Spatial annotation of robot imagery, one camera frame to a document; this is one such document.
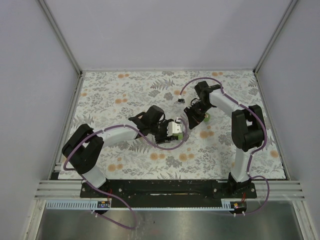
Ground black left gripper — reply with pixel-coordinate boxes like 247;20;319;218
150;119;175;144

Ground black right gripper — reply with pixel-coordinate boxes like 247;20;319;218
184;101;214;131

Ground green bottle cap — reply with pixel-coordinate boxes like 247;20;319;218
203;113;211;123

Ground green pill bottle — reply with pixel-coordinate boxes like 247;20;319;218
174;133;184;141

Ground grey weekly pill organizer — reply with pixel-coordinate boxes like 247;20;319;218
183;134;190;142

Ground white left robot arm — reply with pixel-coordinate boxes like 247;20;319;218
61;105;183;198

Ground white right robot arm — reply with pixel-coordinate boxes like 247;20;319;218
184;77;267;198

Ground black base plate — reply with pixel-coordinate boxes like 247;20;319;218
79;178;258;208

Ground white cable duct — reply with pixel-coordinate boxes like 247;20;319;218
45;196;234;211

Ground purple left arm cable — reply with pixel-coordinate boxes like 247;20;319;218
62;117;190;230

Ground aluminium frame rail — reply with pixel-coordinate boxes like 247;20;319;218
34;180;305;201

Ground right aluminium corner post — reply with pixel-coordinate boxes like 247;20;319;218
253;0;300;76

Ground aluminium corner post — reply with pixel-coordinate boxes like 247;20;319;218
253;0;300;76
36;0;83;76

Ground left aluminium corner post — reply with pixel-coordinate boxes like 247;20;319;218
36;0;83;76

